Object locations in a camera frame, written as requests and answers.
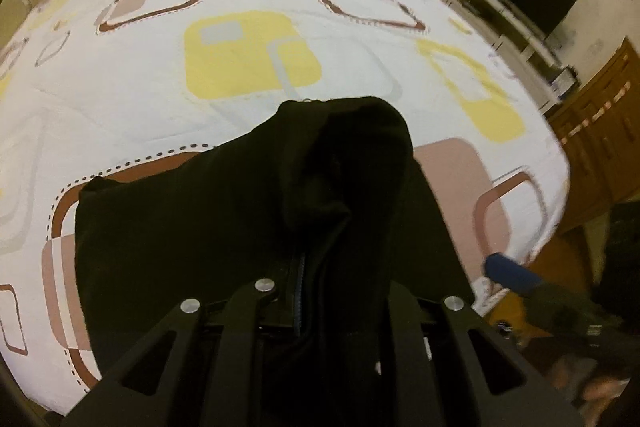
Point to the patterned white bed sheet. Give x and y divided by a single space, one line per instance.
250 57

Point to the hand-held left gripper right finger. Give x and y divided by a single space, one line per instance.
406 309

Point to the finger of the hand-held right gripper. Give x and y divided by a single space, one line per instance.
510 273

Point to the white television stand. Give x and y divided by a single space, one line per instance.
500 37

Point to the brown wooden cabinet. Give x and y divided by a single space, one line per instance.
595 142

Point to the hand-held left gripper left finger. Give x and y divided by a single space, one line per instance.
272 309

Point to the black pants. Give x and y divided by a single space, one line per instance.
225 217

